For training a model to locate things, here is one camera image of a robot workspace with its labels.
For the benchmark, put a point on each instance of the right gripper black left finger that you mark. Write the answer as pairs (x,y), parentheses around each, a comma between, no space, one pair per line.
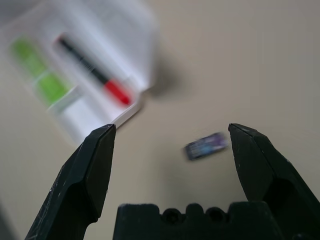
(75,187)

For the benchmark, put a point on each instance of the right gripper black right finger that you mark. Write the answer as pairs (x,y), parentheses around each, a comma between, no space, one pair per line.
(262,162)

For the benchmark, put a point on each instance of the small purple eraser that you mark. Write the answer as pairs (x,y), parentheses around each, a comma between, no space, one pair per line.
(205,147)

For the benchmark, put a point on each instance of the white plastic pencil case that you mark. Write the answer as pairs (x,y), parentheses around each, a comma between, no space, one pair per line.
(82,117)

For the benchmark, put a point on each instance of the green and white correction tape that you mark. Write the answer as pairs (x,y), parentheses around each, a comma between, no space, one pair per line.
(50,87)

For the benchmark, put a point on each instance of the black marker with red cap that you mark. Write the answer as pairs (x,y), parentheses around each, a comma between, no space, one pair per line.
(117,91)

